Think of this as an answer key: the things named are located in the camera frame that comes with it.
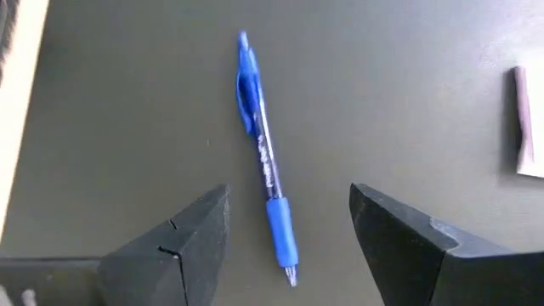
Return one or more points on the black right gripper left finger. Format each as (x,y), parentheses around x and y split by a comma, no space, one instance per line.
(187,255)

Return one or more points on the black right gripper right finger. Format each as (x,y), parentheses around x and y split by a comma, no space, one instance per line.
(408,255)

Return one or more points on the blue retractable pen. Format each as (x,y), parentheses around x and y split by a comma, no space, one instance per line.
(280,229)

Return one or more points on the white sticky note pad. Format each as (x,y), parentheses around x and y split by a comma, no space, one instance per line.
(536,127)

